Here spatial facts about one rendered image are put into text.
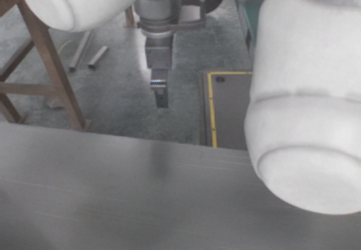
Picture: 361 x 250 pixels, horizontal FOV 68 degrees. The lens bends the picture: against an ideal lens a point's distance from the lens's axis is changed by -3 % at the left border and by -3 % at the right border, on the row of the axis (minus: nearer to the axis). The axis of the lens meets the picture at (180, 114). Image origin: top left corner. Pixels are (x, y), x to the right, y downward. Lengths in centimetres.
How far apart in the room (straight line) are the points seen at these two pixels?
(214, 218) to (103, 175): 17
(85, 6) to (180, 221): 28
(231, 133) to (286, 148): 77
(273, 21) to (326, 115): 9
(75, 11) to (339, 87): 26
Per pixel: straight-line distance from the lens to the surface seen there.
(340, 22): 22
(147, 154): 44
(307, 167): 23
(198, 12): 56
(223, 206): 40
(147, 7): 51
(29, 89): 144
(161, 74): 53
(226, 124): 102
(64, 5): 32
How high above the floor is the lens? 109
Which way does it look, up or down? 47 degrees down
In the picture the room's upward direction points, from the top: 2 degrees counter-clockwise
